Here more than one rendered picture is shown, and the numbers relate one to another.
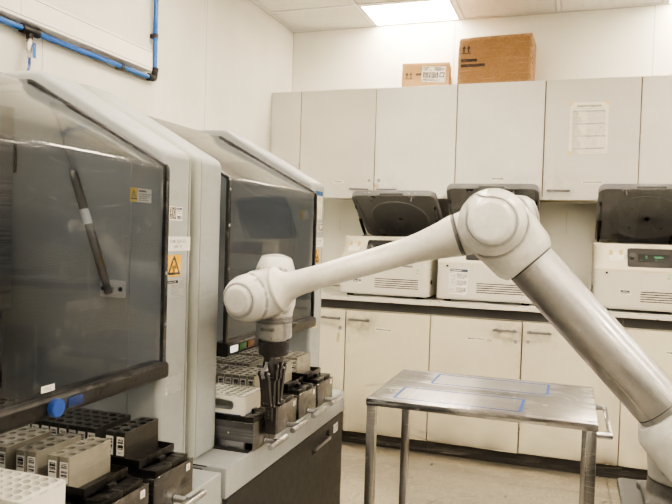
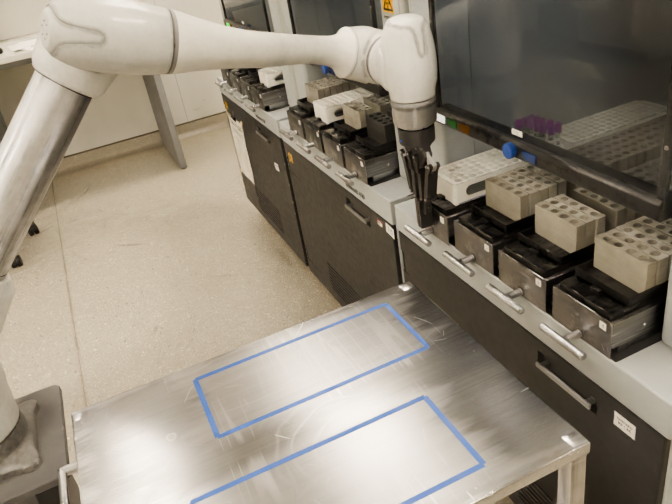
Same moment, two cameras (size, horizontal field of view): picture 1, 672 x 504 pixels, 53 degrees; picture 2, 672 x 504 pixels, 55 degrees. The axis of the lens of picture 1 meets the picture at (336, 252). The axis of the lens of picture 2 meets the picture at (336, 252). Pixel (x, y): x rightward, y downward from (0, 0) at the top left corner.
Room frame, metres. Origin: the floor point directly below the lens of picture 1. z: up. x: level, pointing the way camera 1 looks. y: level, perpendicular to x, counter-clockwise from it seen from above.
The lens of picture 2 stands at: (2.52, -0.79, 1.47)
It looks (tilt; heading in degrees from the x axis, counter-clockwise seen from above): 30 degrees down; 142
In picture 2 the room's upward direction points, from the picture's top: 10 degrees counter-clockwise
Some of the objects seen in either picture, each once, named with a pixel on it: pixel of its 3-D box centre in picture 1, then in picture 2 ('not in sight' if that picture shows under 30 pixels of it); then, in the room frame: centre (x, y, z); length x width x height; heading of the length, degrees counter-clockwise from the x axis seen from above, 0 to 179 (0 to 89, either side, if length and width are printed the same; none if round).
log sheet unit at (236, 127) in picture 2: not in sight; (238, 148); (0.01, 0.73, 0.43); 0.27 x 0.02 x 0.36; 161
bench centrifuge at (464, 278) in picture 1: (492, 242); not in sight; (4.04, -0.94, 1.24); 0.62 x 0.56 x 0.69; 161
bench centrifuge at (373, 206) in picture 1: (397, 242); not in sight; (4.23, -0.39, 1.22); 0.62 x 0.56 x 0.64; 159
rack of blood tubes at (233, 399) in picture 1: (201, 398); (498, 170); (1.73, 0.34, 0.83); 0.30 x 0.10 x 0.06; 71
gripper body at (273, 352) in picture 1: (273, 357); (417, 145); (1.67, 0.15, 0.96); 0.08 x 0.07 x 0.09; 161
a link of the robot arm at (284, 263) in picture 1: (273, 285); (405, 56); (1.65, 0.15, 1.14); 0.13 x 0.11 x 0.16; 165
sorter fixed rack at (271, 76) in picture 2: not in sight; (299, 70); (0.54, 0.76, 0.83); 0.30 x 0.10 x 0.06; 71
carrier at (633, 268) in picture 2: (301, 364); (623, 263); (2.13, 0.10, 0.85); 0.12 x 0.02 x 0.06; 160
